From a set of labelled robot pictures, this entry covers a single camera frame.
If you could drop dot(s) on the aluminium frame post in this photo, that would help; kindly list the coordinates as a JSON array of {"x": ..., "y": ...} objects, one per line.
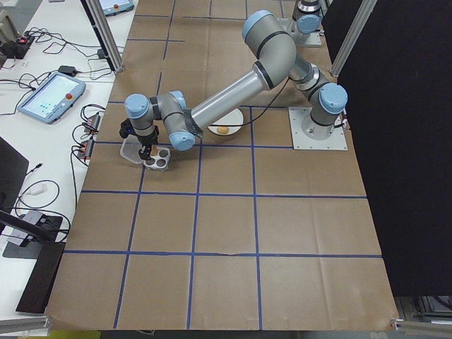
[{"x": 349, "y": 39}]

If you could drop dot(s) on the clear plastic tray lid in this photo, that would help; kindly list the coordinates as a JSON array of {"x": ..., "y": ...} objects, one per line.
[{"x": 129, "y": 153}]

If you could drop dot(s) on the white computer mouse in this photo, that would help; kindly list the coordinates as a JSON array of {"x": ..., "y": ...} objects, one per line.
[{"x": 38, "y": 189}]

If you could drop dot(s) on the black frame cover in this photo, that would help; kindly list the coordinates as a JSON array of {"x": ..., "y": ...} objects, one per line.
[{"x": 406, "y": 141}]

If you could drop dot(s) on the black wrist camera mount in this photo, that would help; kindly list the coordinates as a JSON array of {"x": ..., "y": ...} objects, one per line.
[{"x": 124, "y": 130}]

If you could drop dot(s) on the dark brown board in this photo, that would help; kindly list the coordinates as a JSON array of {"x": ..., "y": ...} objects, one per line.
[{"x": 39, "y": 282}]

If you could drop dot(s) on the black power strip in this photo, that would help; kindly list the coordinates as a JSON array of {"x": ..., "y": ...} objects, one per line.
[{"x": 26, "y": 40}]

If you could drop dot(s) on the grey monitor stand base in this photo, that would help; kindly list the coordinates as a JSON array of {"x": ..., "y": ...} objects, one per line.
[{"x": 17, "y": 251}]

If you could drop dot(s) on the black slanted bar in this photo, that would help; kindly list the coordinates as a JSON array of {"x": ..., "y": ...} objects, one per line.
[{"x": 21, "y": 226}]

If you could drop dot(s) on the white round plate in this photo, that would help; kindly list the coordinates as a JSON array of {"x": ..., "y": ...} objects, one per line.
[{"x": 234, "y": 121}]

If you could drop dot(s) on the metal frame bars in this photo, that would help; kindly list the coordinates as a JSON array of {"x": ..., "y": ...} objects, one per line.
[{"x": 431, "y": 307}]

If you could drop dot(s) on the blue robot teach pendant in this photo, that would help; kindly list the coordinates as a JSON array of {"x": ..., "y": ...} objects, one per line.
[
  {"x": 46, "y": 99},
  {"x": 116, "y": 7}
]

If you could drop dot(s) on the black power adapter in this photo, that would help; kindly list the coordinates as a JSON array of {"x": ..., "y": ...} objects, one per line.
[
  {"x": 69, "y": 70},
  {"x": 102, "y": 54}
]

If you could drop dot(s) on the white four-hole egg tray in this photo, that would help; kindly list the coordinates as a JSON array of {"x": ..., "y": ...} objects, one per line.
[{"x": 162, "y": 154}]

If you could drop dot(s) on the black monitor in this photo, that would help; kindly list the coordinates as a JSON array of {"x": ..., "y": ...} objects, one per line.
[{"x": 12, "y": 169}]

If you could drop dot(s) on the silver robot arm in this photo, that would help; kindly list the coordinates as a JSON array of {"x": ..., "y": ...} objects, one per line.
[
  {"x": 229, "y": 95},
  {"x": 309, "y": 24}
]

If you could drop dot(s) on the aluminium table frame rail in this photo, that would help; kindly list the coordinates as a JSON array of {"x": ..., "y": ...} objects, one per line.
[
  {"x": 24, "y": 323},
  {"x": 423, "y": 324}
]

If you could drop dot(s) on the black device box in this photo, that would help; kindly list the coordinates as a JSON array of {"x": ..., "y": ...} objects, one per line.
[{"x": 14, "y": 51}]

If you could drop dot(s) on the black orange usb hub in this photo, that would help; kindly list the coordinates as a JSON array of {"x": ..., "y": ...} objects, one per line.
[
  {"x": 87, "y": 147},
  {"x": 92, "y": 121}
]

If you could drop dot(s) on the white work desk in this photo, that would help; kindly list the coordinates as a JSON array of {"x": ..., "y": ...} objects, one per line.
[{"x": 46, "y": 148}]

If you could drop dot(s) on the tall aluminium post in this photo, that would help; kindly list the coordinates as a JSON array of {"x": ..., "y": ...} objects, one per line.
[{"x": 107, "y": 35}]

